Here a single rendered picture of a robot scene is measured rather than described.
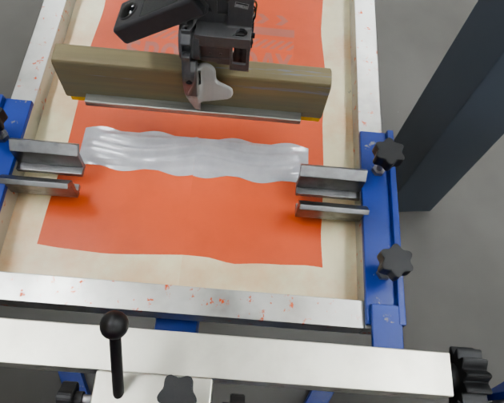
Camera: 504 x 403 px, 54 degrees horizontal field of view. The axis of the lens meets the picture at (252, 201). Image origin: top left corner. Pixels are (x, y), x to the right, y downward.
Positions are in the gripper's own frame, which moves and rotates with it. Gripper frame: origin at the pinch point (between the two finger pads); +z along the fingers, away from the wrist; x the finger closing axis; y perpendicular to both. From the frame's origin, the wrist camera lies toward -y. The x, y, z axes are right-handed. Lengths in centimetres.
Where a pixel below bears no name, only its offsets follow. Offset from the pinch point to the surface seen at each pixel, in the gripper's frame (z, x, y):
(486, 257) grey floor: 110, 21, 98
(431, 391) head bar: 5.0, -36.2, 31.5
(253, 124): 13.6, 4.3, 8.6
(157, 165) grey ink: 13.1, -5.2, -5.8
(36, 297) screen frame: 9.9, -27.9, -17.7
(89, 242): 13.4, -18.7, -13.6
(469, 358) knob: 4.4, -32.2, 36.2
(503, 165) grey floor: 110, 61, 110
